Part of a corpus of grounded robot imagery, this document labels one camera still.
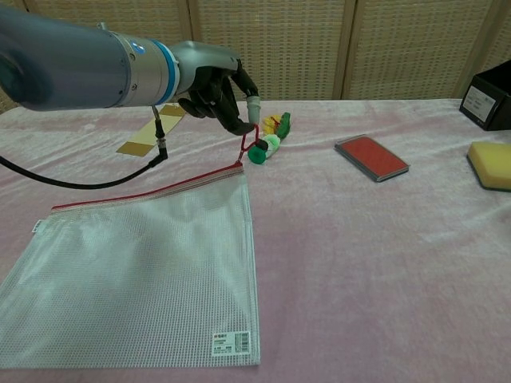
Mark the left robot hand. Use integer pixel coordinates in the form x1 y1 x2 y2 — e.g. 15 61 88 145
175 39 263 136

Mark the clear mesh zipper pouch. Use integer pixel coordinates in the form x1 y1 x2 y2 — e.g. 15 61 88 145
0 124 262 370

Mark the green yellow feather shuttlecock toy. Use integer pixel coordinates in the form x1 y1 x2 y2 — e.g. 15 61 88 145
247 112 293 166

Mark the gold and cream bookmark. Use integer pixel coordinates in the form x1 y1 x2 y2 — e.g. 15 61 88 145
116 102 188 158

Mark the bamboo folding screen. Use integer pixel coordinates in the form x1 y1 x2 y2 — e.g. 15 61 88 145
0 0 511 116

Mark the red ink pad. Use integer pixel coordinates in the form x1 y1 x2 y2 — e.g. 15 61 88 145
334 135 412 184

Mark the pink tablecloth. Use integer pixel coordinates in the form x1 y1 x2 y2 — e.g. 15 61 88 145
0 97 511 383

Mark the black cardboard box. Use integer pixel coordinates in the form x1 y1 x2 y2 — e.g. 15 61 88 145
458 59 511 132

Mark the yellow sponge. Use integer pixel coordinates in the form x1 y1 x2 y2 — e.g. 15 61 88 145
465 140 511 194

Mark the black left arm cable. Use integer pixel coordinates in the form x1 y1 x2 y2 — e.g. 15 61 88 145
0 104 170 190

